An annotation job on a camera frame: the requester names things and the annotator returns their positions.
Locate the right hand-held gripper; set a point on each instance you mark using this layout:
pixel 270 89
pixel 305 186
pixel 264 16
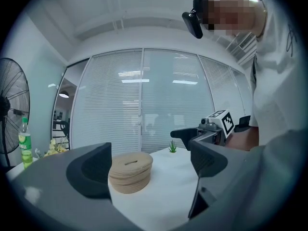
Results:
pixel 221 126

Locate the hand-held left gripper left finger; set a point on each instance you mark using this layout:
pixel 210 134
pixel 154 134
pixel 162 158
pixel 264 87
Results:
pixel 91 170

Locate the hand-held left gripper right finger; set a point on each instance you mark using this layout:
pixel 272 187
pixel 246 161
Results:
pixel 207 160

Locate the small green potted plant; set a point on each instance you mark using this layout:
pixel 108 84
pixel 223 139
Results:
pixel 172 148

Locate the artificial flower bouquet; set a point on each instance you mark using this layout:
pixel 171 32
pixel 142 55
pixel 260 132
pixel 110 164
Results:
pixel 54 149

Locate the white window blinds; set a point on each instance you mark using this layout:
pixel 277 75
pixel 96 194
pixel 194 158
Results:
pixel 144 100

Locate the black mesh office chair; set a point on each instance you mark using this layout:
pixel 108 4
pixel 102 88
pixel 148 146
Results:
pixel 244 123

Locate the green drink bottle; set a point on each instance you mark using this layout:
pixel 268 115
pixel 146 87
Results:
pixel 25 145

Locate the black standing fan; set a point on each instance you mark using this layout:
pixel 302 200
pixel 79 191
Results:
pixel 13 109

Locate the person's grey shirt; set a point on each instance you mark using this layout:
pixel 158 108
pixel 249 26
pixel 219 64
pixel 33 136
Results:
pixel 276 80

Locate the person's head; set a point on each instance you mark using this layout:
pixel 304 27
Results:
pixel 231 11

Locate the black head-worn camera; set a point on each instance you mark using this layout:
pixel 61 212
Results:
pixel 192 24

